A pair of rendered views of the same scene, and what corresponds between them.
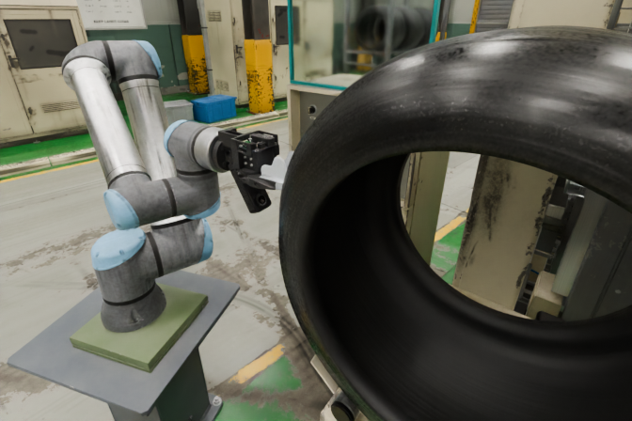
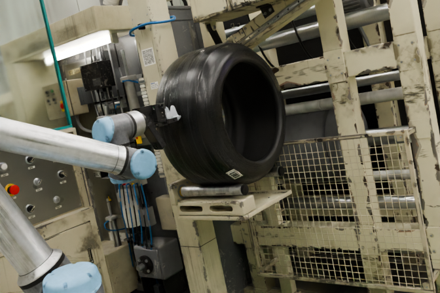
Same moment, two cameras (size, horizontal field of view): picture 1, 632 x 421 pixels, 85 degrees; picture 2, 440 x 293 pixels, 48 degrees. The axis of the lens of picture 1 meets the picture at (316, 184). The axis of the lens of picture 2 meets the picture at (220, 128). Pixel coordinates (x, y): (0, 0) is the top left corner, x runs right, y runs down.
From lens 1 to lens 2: 1.91 m
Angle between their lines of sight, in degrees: 86
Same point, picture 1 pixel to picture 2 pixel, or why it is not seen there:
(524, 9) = (161, 53)
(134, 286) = not seen: outside the picture
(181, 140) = (123, 121)
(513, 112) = (241, 52)
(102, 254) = (91, 271)
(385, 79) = (217, 53)
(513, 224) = not seen: hidden behind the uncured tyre
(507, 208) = not seen: hidden behind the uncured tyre
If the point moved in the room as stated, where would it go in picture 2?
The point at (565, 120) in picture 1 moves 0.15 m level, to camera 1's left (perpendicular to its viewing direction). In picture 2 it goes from (246, 52) to (247, 50)
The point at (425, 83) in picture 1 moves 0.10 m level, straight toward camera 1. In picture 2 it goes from (227, 51) to (251, 46)
